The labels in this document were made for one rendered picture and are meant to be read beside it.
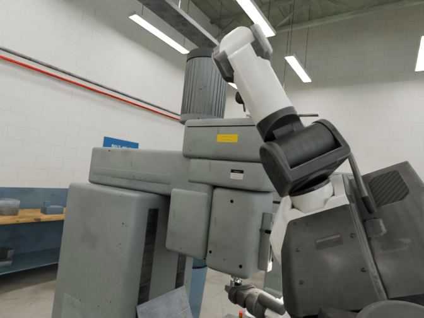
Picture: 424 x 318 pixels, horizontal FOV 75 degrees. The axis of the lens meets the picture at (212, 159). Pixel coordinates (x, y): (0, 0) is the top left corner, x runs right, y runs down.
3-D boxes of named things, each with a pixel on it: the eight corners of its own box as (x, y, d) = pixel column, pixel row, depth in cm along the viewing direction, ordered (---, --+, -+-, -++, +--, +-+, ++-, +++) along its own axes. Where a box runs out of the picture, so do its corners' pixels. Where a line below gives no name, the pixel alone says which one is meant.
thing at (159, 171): (235, 201, 125) (239, 158, 126) (207, 202, 106) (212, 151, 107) (120, 183, 169) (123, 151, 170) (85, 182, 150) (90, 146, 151)
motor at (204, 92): (231, 129, 129) (237, 62, 131) (207, 119, 112) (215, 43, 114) (196, 129, 140) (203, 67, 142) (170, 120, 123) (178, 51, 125)
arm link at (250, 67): (200, 43, 62) (242, 129, 58) (250, 6, 58) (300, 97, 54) (217, 60, 73) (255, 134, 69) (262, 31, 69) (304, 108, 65)
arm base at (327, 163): (366, 170, 53) (333, 173, 64) (338, 110, 54) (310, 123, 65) (298, 202, 51) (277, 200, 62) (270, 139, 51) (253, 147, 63)
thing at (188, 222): (231, 250, 125) (236, 192, 126) (200, 261, 104) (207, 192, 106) (197, 241, 135) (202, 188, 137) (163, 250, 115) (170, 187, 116)
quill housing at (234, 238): (269, 269, 112) (276, 191, 114) (247, 283, 95) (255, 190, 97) (228, 258, 123) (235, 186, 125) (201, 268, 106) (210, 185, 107)
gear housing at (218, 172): (285, 192, 114) (288, 168, 115) (262, 191, 94) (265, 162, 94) (217, 183, 132) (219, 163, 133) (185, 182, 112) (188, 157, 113)
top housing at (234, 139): (312, 170, 110) (315, 129, 111) (292, 163, 88) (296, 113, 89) (212, 163, 136) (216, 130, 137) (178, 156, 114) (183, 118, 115)
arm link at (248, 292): (253, 278, 109) (276, 289, 99) (252, 303, 109) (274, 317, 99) (228, 282, 102) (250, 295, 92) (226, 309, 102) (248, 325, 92)
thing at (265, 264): (271, 269, 103) (276, 213, 105) (267, 272, 100) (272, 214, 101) (261, 267, 106) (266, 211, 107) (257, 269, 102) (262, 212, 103)
